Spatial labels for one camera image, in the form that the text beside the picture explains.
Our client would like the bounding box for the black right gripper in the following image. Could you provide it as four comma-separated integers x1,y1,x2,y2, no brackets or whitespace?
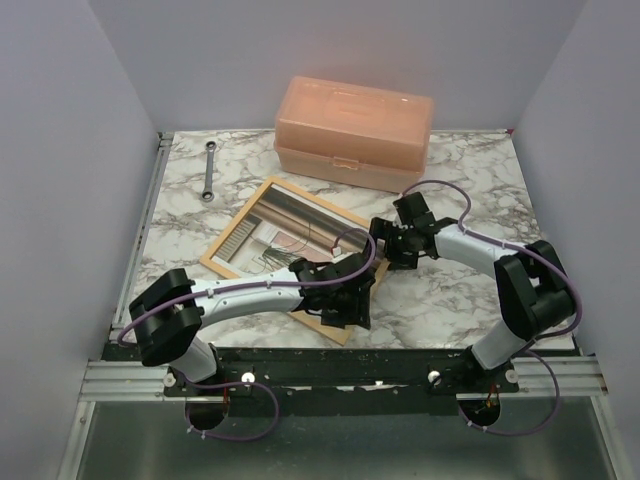
362,216,419,271

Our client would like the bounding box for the silver ratchet wrench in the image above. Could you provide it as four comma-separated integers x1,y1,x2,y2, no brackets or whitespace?
201,141,217,202

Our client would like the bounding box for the photo print with window scene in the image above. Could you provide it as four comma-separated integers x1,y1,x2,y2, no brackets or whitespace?
212,180,384,339

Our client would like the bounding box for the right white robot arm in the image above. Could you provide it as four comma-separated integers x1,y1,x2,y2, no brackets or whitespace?
369,192,578,392

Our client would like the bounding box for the translucent orange plastic box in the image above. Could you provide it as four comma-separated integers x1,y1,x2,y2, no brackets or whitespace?
274,76,434,193

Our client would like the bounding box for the black table edge rail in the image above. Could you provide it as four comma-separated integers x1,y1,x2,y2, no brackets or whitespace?
102,344,521,419

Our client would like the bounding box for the aluminium side rail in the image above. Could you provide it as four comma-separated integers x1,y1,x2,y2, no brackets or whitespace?
108,132,174,343

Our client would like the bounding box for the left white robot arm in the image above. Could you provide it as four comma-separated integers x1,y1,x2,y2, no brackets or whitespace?
129,253,375,395

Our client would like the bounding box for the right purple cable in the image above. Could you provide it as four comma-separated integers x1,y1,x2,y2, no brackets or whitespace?
399,178,584,435

